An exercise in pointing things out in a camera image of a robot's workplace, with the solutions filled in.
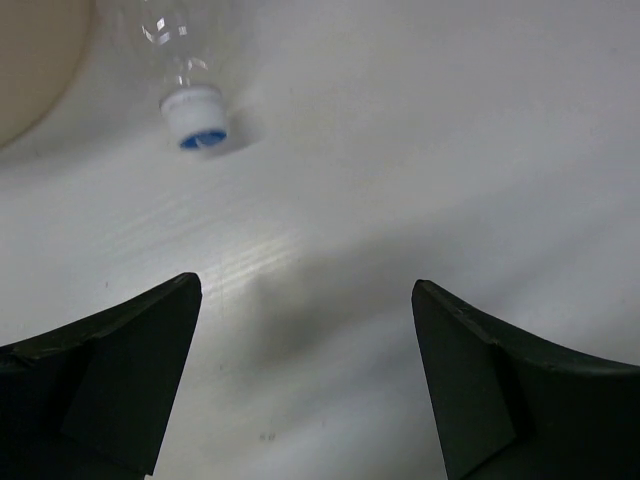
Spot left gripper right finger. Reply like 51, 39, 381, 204
411, 280, 639, 479

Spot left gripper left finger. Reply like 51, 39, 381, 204
1, 273, 201, 479

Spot tan round paper bin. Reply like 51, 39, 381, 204
1, 0, 95, 146

